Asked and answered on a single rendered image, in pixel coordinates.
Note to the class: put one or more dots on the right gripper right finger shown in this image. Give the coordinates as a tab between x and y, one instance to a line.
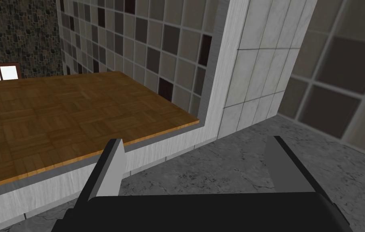
288	170

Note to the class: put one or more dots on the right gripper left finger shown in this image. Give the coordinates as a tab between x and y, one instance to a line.
109	174

